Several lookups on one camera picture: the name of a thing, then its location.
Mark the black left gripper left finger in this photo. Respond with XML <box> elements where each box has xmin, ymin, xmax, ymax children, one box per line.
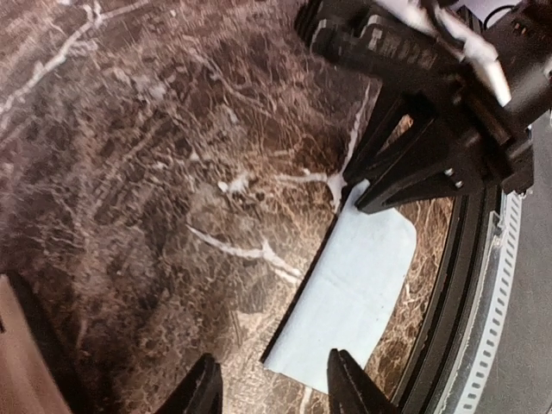
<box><xmin>155</xmin><ymin>354</ymin><xmax>223</xmax><ymax>414</ymax></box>

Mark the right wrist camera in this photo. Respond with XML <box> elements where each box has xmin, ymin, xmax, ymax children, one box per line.
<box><xmin>378</xmin><ymin>1</ymin><xmax>511</xmax><ymax>106</ymax></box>

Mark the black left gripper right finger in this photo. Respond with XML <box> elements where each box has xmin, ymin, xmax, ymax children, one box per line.
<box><xmin>327</xmin><ymin>348</ymin><xmax>400</xmax><ymax>414</ymax></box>

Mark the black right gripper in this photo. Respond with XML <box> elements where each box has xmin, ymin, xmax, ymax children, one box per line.
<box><xmin>295</xmin><ymin>1</ymin><xmax>551</xmax><ymax>214</ymax></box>

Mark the black quilted glasses case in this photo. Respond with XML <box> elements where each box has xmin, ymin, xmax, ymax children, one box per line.
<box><xmin>1</xmin><ymin>274</ymin><xmax>94</xmax><ymax>413</ymax></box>

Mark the blue cleaning cloth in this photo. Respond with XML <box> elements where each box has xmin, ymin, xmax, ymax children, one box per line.
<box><xmin>263</xmin><ymin>181</ymin><xmax>417</xmax><ymax>392</ymax></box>

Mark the white slotted cable duct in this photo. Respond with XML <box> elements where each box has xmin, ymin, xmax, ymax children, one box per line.
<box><xmin>437</xmin><ymin>192</ymin><xmax>523</xmax><ymax>413</ymax></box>

